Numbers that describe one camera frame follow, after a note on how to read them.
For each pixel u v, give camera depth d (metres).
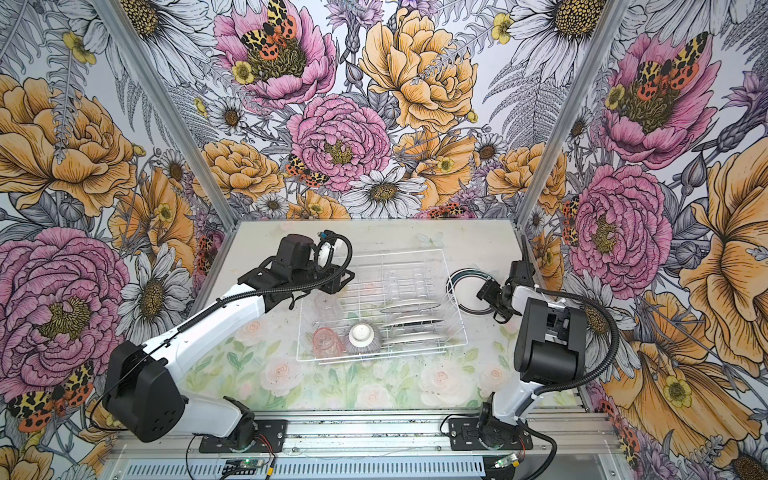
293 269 0.63
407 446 0.73
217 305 0.51
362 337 0.83
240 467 0.71
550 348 0.49
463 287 1.00
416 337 0.75
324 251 0.72
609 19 0.72
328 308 0.86
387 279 1.04
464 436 0.74
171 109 0.89
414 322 0.79
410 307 0.90
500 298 0.85
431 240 1.18
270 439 0.73
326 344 0.85
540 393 0.51
